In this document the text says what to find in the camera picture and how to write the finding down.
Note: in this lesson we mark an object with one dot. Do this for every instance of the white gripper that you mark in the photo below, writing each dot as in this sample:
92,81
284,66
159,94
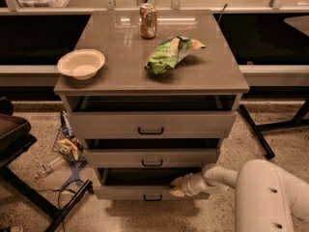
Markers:
187,185

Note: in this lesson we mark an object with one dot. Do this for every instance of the grey drawer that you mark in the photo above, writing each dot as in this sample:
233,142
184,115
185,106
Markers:
147,184
130,125
150,158

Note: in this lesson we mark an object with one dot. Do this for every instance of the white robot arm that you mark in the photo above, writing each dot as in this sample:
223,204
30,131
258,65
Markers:
267,198

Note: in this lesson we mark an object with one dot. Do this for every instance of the grey drawer cabinet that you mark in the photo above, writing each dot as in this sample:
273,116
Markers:
207,80

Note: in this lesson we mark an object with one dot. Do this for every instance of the blue tape cross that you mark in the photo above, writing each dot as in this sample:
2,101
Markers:
74,178

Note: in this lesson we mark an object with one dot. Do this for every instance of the green chip bag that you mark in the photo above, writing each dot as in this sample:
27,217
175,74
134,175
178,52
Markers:
168,54

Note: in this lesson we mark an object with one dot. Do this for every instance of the clear plastic bottle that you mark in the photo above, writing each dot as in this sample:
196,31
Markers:
50,167

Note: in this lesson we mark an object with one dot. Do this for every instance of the white paper bowl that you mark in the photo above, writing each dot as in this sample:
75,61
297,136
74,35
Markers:
81,64

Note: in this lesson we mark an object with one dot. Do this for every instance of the black chair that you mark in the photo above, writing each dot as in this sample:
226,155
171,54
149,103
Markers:
16,139

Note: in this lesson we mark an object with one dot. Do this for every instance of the orange soda can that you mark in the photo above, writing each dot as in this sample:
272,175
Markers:
148,21

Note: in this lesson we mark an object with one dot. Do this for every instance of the black table leg frame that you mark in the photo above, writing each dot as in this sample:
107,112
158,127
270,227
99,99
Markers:
299,120

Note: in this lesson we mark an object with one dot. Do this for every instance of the wire basket with snacks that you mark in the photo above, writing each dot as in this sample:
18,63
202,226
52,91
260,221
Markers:
66,143

